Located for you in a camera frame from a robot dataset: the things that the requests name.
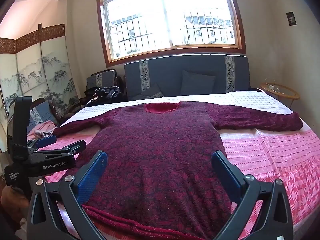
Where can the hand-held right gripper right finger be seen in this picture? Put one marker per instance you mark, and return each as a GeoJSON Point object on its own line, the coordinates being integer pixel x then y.
{"type": "Point", "coordinates": [226, 177]}

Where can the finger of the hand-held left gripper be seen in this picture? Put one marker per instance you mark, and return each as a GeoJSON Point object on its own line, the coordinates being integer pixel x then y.
{"type": "Point", "coordinates": [75, 147]}
{"type": "Point", "coordinates": [46, 140]}

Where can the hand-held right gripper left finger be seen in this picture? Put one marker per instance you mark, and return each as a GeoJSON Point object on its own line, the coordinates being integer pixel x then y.
{"type": "Point", "coordinates": [93, 175]}

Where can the dark red patterned sweater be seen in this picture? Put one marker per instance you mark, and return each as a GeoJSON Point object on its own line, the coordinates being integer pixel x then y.
{"type": "Point", "coordinates": [160, 155]}

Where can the person's left hand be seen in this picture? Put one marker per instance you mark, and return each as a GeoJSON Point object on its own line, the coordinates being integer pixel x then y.
{"type": "Point", "coordinates": [13, 200]}

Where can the pink cloth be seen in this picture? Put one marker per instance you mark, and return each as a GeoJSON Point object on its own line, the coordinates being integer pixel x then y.
{"type": "Point", "coordinates": [42, 128]}

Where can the wooden chair with grey cushion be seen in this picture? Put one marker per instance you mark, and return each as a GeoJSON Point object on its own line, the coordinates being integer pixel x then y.
{"type": "Point", "coordinates": [40, 113]}

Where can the pink checked blanket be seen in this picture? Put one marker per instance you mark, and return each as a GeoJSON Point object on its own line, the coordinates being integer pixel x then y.
{"type": "Point", "coordinates": [262, 160]}

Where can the black bag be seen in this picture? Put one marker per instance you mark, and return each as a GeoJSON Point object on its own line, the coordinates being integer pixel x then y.
{"type": "Point", "coordinates": [107, 95]}

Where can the painted folding screen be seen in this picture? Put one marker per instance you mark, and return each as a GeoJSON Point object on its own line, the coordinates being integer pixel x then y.
{"type": "Point", "coordinates": [32, 72]}

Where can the wooden armchair with grey cushion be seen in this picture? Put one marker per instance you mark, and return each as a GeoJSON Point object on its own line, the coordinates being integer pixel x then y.
{"type": "Point", "coordinates": [102, 78]}

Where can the grey patterned cushion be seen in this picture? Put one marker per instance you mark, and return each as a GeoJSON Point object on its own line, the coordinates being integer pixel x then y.
{"type": "Point", "coordinates": [150, 91]}

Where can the dark blue square cushion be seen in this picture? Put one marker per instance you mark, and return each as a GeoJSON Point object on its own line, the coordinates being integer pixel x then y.
{"type": "Point", "coordinates": [197, 83]}

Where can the round glass side table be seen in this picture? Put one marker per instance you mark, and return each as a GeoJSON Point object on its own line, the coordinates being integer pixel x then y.
{"type": "Point", "coordinates": [287, 92]}

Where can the wooden framed window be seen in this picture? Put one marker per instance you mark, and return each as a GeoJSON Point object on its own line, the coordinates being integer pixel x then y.
{"type": "Point", "coordinates": [170, 17]}

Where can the dark wall plate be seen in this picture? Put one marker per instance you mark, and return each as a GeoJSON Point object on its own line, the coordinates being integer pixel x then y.
{"type": "Point", "coordinates": [291, 18]}

